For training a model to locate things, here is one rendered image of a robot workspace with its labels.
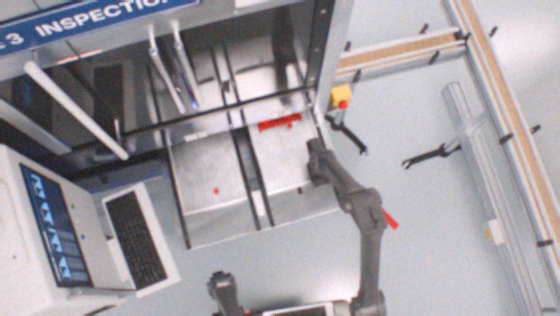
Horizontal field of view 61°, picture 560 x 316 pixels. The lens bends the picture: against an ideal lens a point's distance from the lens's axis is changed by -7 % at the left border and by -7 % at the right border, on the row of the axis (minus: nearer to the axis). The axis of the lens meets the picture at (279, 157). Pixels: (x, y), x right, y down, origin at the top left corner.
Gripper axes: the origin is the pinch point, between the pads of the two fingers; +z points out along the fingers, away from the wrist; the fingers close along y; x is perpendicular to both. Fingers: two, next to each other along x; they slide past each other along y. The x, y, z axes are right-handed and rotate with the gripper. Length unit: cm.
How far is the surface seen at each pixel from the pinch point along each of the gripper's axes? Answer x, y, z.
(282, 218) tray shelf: 17.4, -10.4, 4.0
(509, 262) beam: -83, -54, 45
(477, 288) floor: -83, -62, 97
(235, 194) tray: 32.8, 3.8, 2.5
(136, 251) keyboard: 78, -7, 9
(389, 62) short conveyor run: -45, 40, -5
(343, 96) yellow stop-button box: -18.0, 25.5, -14.0
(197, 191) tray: 47.2, 9.0, 1.9
